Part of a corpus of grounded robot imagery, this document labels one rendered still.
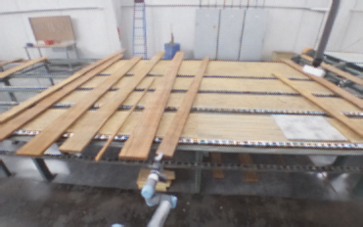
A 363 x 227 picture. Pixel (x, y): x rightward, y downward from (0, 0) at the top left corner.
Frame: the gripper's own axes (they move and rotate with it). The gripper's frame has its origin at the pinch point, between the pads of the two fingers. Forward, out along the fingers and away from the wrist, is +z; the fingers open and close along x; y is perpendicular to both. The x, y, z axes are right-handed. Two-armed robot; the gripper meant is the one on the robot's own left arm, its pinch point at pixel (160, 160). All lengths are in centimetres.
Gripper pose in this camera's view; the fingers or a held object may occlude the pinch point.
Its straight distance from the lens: 147.3
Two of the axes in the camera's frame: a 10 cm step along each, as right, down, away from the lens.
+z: 2.2, -4.9, 8.4
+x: 0.0, 8.7, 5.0
